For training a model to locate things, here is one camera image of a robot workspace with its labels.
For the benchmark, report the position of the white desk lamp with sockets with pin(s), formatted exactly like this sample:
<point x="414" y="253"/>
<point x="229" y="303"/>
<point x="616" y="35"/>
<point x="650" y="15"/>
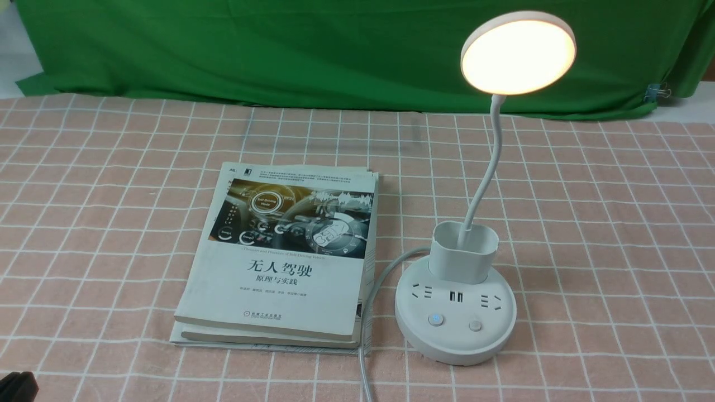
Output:
<point x="452" y="305"/>

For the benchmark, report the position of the top book with car cover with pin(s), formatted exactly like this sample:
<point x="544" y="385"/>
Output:
<point x="279" y="268"/>

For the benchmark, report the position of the bottom book under stack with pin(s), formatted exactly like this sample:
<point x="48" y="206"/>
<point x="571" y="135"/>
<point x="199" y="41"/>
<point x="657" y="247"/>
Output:
<point x="268" y="341"/>

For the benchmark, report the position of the pink checkered tablecloth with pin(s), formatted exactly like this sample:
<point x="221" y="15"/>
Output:
<point x="606" y="233"/>

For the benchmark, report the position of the green backdrop cloth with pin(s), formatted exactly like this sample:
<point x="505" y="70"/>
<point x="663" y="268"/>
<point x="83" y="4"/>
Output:
<point x="369" y="55"/>

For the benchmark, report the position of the blue binder clip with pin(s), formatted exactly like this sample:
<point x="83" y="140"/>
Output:
<point x="657" y="91"/>

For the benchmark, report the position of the black object bottom left corner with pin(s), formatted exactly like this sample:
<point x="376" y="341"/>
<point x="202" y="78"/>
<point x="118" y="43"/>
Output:
<point x="19" y="386"/>

